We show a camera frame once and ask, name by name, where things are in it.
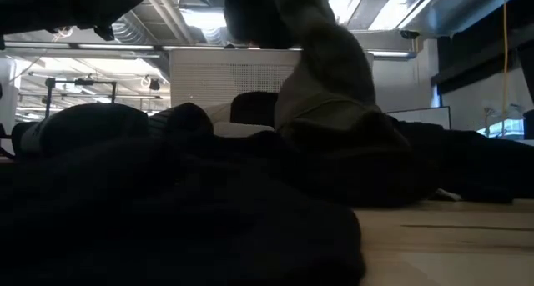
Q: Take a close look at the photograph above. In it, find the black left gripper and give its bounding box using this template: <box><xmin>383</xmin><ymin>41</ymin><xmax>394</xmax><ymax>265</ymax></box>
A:
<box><xmin>24</xmin><ymin>0</ymin><xmax>145</xmax><ymax>41</ymax></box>

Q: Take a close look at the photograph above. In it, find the large black knit garment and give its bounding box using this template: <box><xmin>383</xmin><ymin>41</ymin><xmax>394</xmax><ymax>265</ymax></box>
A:
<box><xmin>0</xmin><ymin>102</ymin><xmax>366</xmax><ymax>286</ymax></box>

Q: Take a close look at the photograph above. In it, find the long ceiling light tube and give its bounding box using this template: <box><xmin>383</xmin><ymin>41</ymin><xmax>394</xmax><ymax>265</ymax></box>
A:
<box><xmin>0</xmin><ymin>41</ymin><xmax>418</xmax><ymax>58</ymax></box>

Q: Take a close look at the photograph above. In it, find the white plastic laundry basket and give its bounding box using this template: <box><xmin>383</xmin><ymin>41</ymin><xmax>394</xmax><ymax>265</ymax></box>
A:
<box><xmin>169</xmin><ymin>48</ymin><xmax>375</xmax><ymax>111</ymax></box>

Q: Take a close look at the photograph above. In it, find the silver ventilation duct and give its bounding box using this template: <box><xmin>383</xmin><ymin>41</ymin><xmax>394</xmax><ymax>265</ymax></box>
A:
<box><xmin>110</xmin><ymin>8</ymin><xmax>229</xmax><ymax>45</ymax></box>

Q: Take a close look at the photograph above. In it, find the black stand frame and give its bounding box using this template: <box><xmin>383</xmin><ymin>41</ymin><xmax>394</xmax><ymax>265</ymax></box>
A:
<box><xmin>44</xmin><ymin>76</ymin><xmax>118</xmax><ymax>117</ymax></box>

